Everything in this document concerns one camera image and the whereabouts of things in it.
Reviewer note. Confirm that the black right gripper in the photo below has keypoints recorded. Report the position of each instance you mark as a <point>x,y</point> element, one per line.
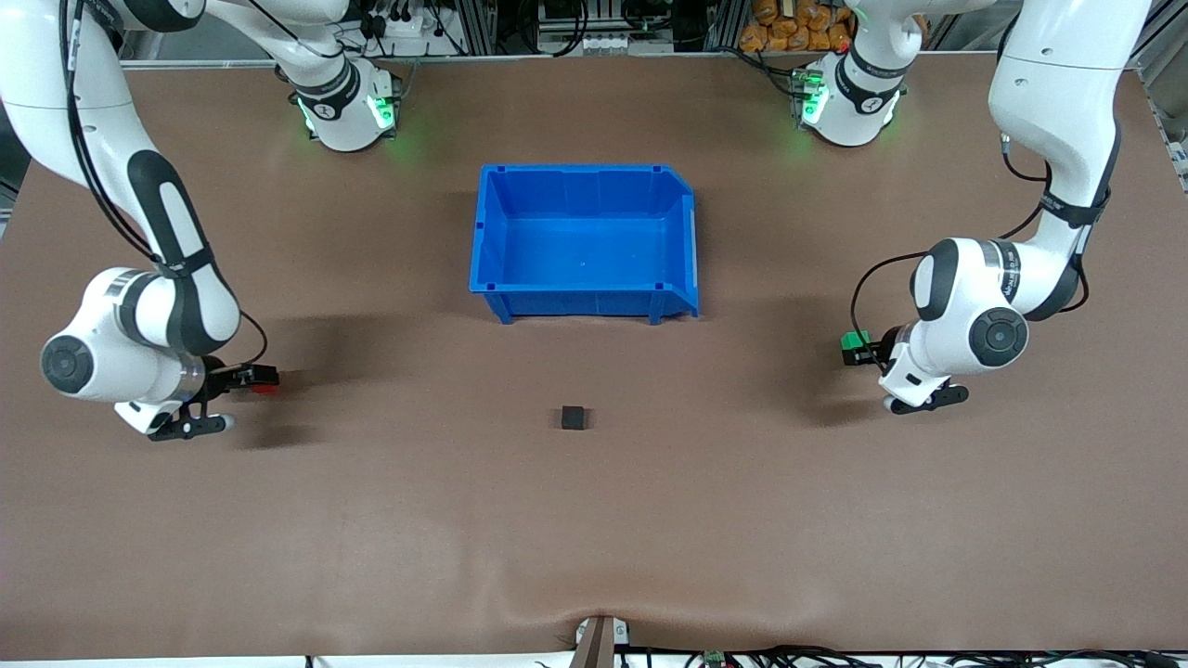
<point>217,380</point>

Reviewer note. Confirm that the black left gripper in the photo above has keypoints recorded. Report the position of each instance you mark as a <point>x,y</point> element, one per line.
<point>892,346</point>

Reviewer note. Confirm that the small green cube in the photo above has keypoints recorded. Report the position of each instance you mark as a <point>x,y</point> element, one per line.
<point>854,338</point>

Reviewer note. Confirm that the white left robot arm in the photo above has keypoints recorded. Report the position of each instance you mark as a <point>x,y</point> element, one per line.
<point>1067,93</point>

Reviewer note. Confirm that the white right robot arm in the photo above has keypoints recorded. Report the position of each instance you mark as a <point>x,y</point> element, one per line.
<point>102,306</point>

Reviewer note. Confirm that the small black cube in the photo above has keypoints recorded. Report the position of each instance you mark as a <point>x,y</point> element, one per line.
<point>574,418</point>

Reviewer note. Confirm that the smooth table cover mat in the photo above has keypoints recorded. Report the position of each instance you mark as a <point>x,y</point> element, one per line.
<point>371,510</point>

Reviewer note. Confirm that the blue plastic storage bin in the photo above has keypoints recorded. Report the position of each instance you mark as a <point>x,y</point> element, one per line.
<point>585,250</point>

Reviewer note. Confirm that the orange snack bag pile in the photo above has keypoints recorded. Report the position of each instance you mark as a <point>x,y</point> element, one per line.
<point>789,28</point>

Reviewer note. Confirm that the small green connector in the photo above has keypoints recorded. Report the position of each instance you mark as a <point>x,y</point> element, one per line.
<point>715,660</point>

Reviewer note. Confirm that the white power strip with plugs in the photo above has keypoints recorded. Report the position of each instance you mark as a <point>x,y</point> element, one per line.
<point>408,28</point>

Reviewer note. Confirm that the aluminium frame profile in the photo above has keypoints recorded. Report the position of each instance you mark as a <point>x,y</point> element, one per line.
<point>1171,130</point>

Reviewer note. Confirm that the metal table clamp bracket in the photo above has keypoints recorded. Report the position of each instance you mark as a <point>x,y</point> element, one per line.
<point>599,645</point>

